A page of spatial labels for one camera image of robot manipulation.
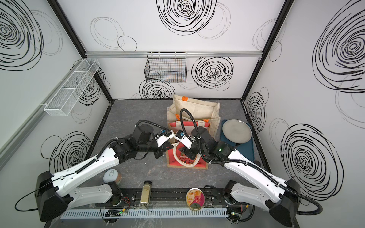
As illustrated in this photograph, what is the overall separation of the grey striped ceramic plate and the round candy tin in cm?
40

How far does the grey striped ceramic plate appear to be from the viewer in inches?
37.9

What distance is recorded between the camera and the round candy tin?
701 mm
